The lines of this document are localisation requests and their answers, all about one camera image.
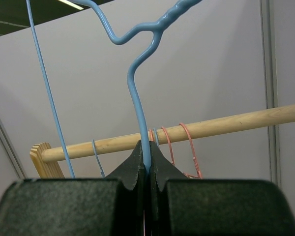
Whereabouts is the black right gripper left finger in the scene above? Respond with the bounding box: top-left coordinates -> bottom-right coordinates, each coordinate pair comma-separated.
0,143 -> 145,236

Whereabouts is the blue hanger of white skirt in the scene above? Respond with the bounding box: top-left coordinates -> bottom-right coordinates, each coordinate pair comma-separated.
26,0 -> 201,178

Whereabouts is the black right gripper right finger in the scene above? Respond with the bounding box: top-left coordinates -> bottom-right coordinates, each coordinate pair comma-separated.
150,143 -> 295,236

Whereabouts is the wooden rack rod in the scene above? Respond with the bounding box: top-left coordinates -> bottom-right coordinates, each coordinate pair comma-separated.
41,102 -> 295,163

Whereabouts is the pink hanger with lemon skirt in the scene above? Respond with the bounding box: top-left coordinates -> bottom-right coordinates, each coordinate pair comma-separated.
179,122 -> 203,179

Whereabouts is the blue hanger with tan skirt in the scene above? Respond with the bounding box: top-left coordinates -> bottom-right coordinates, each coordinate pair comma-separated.
153,128 -> 160,147

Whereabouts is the wooden rack left post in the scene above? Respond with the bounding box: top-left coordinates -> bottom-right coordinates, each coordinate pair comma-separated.
29,142 -> 66,179

